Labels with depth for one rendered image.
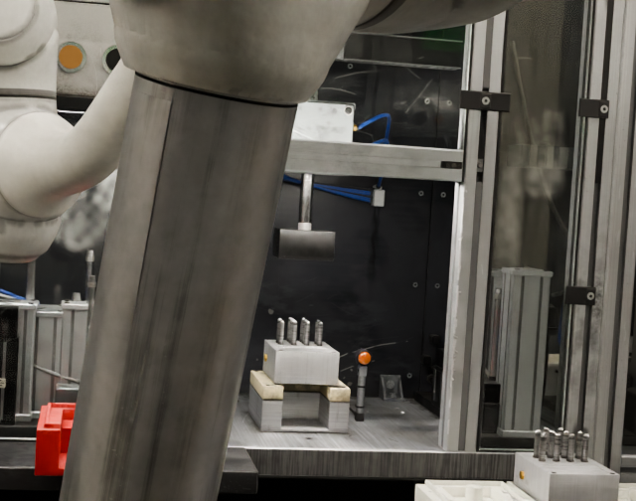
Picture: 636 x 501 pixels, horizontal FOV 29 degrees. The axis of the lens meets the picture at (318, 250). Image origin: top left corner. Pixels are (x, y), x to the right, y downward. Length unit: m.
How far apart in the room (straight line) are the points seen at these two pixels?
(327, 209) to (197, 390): 1.41
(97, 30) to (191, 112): 0.97
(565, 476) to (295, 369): 0.44
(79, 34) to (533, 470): 0.82
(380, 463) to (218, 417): 1.01
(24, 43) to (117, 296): 0.51
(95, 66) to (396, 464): 0.68
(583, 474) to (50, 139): 0.82
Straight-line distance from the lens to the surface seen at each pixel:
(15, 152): 1.21
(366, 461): 1.76
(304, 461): 1.75
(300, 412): 1.92
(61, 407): 1.67
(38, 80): 1.26
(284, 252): 1.88
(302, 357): 1.84
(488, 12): 0.82
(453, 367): 1.77
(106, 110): 1.10
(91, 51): 1.67
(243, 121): 0.72
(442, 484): 1.72
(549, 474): 1.63
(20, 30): 1.21
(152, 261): 0.73
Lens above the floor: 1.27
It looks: 3 degrees down
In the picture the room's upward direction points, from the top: 3 degrees clockwise
